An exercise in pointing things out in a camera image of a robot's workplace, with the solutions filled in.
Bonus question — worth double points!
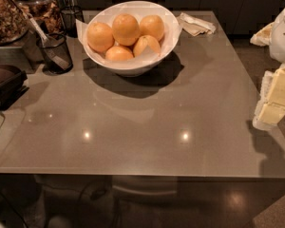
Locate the dark brown box device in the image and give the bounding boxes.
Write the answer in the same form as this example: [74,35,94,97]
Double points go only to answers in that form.
[0,65,28,110]

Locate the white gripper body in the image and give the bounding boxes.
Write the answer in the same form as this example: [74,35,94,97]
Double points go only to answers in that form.
[269,8,285,63]

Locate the large glass jar of snacks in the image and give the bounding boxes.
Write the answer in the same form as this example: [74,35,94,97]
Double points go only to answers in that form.
[0,0,28,46]

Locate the small black mesh cup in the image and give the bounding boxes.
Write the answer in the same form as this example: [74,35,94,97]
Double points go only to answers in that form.
[61,6,84,38]

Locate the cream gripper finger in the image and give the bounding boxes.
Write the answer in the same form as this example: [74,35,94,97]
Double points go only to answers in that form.
[250,23,274,47]
[253,64,285,131]

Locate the orange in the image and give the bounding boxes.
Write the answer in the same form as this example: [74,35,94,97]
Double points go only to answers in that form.
[105,46,133,61]
[86,22,115,52]
[133,35,161,57]
[140,15,164,41]
[112,13,141,46]

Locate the white ceramic bowl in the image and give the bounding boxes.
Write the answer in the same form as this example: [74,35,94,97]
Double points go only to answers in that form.
[81,0,181,78]

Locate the folded paper napkins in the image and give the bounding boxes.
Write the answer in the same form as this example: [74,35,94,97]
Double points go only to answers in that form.
[177,12,217,36]

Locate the black mesh cup with utensils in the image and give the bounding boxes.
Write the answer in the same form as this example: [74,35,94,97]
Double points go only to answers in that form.
[36,33,73,74]

